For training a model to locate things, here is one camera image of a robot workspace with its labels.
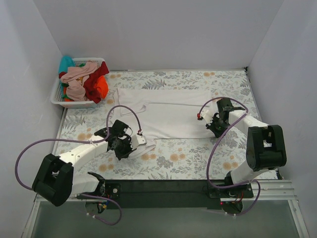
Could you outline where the white t shirt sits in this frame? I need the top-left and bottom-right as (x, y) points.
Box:
(113, 88), (214, 159)

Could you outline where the orange t shirt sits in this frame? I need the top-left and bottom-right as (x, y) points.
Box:
(95, 75), (109, 99)

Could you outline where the teal t shirt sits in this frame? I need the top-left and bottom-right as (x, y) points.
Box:
(58, 56), (75, 79)

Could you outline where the white plastic laundry basket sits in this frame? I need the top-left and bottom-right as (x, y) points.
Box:
(50, 58), (105, 109)

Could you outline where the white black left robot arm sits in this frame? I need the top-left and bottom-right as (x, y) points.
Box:
(32, 120), (146, 206)

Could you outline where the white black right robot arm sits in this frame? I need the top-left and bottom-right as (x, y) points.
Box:
(197, 97), (287, 200)

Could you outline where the green garment in basket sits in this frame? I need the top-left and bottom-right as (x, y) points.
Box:
(61, 84), (73, 102)

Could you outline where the aluminium frame rail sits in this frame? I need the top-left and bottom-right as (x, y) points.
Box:
(34, 180), (298, 202)

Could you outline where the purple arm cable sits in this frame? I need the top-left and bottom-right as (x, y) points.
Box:
(15, 105), (143, 226)
(198, 97), (261, 217)

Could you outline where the floral patterned table mat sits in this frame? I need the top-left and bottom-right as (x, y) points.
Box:
(53, 70), (259, 179)

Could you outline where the pink t shirt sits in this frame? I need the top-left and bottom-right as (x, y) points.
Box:
(59, 61), (98, 102)

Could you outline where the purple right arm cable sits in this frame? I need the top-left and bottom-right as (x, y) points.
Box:
(198, 97), (261, 217)

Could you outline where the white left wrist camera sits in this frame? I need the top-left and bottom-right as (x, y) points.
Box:
(130, 133), (147, 150)

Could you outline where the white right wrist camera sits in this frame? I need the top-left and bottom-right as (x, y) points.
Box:
(197, 109), (214, 124)

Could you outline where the red t shirt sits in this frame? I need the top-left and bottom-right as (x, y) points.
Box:
(83, 61), (109, 104)

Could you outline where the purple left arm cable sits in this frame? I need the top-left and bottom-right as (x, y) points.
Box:
(15, 105), (143, 226)

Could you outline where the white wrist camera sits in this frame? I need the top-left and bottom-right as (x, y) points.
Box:
(197, 109), (214, 124)
(130, 133), (147, 150)

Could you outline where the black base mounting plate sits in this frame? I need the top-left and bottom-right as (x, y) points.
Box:
(87, 179), (254, 210)

